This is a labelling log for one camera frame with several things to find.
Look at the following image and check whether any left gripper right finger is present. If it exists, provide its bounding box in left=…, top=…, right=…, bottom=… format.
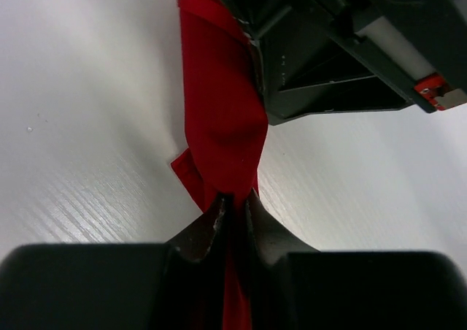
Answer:
left=245, top=193, right=466, bottom=329

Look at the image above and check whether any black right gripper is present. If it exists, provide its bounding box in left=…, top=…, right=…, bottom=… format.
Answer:
left=221, top=0, right=466, bottom=125

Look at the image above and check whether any red cloth napkin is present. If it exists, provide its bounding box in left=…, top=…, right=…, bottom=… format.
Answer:
left=171, top=0, right=268, bottom=329

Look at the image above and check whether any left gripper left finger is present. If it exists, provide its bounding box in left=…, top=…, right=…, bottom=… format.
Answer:
left=1, top=195, right=233, bottom=329

